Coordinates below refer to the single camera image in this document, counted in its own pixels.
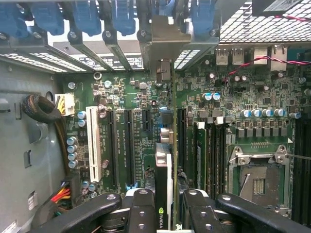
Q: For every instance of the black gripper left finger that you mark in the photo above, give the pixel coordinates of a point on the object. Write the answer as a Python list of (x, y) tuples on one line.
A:
[(141, 213)]

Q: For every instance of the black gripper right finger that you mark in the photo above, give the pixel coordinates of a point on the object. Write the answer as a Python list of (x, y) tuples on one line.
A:
[(201, 216)]

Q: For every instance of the metal locking lever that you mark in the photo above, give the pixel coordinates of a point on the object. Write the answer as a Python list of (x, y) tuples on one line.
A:
[(245, 184), (298, 157)]

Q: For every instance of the green RAM stick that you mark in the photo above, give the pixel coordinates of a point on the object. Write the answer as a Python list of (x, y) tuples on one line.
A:
[(201, 157)]

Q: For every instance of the black empty RAM slot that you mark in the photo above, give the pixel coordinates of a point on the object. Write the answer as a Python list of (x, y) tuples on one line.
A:
[(222, 157), (216, 157), (211, 157)]

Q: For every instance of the long expansion slot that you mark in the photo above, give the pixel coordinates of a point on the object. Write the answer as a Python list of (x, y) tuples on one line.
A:
[(129, 145), (113, 145), (182, 145)]

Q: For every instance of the CPU socket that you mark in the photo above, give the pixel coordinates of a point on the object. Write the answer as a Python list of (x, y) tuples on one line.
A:
[(257, 174)]

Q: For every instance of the white PCI expansion slot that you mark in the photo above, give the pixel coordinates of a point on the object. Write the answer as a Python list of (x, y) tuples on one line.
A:
[(93, 145)]

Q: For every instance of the short black expansion slot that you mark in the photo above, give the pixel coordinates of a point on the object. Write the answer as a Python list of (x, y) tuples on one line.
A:
[(146, 120)]

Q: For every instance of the green motherboard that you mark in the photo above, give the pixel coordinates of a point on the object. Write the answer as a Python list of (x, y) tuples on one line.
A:
[(136, 97)]

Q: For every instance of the white power connector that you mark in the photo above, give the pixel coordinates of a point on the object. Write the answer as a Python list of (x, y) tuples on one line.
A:
[(66, 104)]

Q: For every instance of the grey power supply unit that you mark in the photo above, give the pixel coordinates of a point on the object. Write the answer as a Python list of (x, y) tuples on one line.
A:
[(19, 145)]

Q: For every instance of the silver USB port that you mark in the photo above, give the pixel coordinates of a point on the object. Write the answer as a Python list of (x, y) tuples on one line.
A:
[(237, 57), (221, 57)]

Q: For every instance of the silver port block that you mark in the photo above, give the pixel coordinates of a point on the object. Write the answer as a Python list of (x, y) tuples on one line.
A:
[(261, 55), (278, 58)]

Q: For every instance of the black open PC case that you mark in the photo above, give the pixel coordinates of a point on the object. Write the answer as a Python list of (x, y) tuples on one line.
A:
[(255, 29)]

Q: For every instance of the blue card retainer clip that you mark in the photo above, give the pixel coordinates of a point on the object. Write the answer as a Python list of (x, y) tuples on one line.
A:
[(12, 19), (47, 17), (165, 7), (201, 14), (122, 14), (86, 17)]

